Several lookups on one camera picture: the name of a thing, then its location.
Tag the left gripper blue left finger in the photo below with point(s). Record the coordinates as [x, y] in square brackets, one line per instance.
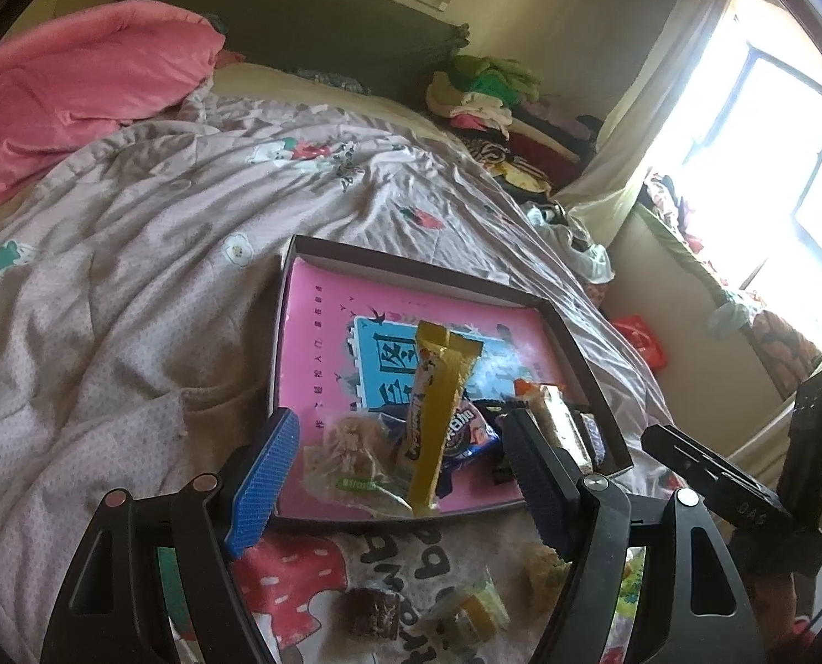
[253, 478]

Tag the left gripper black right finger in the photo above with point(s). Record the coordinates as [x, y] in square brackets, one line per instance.
[548, 480]

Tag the orange wafer biscuit packet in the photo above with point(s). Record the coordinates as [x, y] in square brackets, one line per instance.
[555, 420]

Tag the blue Oreo cookie packet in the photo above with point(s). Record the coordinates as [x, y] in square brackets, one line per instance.
[469, 434]

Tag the clear packet pink candy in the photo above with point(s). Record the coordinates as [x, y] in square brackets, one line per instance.
[353, 465]

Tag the brown cake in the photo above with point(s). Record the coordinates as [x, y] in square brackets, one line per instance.
[371, 613]

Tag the dark green seaweed snack packet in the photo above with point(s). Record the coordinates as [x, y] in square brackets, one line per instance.
[546, 574]

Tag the light green snack packet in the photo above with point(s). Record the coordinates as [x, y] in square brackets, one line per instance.
[631, 584]

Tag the black chocolate snack packet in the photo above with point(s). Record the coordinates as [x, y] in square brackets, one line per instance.
[595, 445]

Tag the small yellow green snack packet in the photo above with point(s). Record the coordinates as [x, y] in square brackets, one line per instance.
[468, 617]

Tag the clothes on window sill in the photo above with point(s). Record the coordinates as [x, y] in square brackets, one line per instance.
[785, 353]

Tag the red plastic bag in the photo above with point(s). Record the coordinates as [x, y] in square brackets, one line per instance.
[638, 333]

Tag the shallow brown cardboard box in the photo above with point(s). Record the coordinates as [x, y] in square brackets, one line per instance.
[479, 486]

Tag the strawberry print bed cover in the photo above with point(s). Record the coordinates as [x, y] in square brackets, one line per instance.
[135, 289]

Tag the white plastic bag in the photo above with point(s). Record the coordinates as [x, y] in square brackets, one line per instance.
[571, 241]

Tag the cream curtain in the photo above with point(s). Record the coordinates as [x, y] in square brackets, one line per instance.
[605, 193]

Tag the pile of folded clothes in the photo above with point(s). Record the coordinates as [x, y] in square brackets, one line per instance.
[524, 140]

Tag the pink folded quilt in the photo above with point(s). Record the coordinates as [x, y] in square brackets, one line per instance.
[78, 78]

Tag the dark grey headboard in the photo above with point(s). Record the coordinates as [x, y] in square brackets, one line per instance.
[390, 48]

